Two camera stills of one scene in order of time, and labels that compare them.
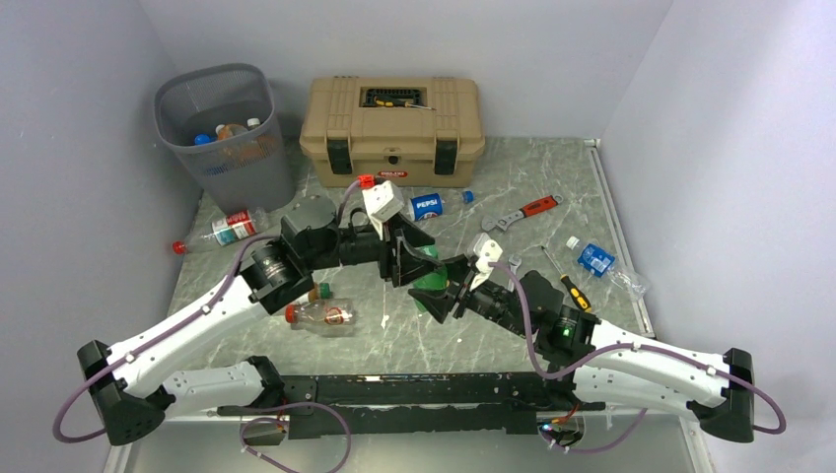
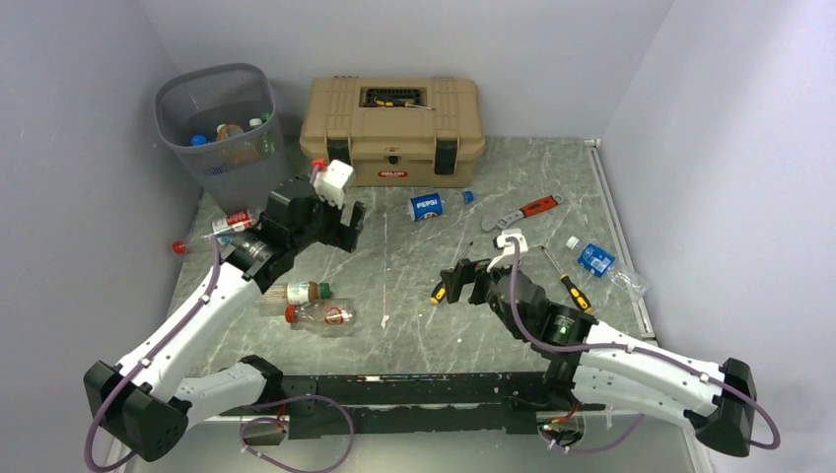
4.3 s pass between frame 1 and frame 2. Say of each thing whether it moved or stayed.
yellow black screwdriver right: stayed
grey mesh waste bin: stayed
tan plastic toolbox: stayed
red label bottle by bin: stayed
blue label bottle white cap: stayed
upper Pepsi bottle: stayed
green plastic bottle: moved
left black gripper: moved
